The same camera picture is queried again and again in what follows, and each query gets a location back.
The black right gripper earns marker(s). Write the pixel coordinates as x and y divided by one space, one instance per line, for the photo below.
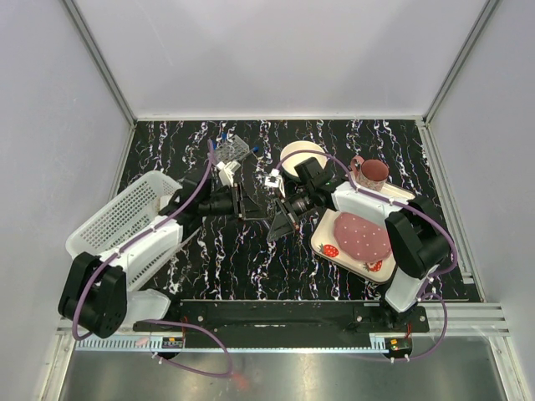
284 222

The white perforated plastic basket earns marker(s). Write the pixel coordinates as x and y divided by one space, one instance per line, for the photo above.
129 213

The pink polka dot dish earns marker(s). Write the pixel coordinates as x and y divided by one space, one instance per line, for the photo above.
360 239

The control box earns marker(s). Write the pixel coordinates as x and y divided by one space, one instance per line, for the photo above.
399 347
172 343

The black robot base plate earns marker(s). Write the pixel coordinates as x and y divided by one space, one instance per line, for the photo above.
361 316

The green white ceramic bowl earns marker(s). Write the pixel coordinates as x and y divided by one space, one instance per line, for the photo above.
288 166

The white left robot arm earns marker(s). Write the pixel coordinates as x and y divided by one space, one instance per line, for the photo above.
119 248

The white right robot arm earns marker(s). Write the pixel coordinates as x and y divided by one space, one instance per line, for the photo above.
420 243

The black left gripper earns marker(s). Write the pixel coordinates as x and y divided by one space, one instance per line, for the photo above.
246 208

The clear test tube rack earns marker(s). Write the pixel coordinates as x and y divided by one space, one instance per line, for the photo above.
233 149

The right control box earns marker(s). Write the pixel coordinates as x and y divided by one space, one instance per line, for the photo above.
399 347

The white strawberry pattern tray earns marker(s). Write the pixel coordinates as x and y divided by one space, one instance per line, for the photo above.
359 263

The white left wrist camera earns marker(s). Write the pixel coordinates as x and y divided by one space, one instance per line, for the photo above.
226 172

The left control box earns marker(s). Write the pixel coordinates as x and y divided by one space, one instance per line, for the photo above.
172 343

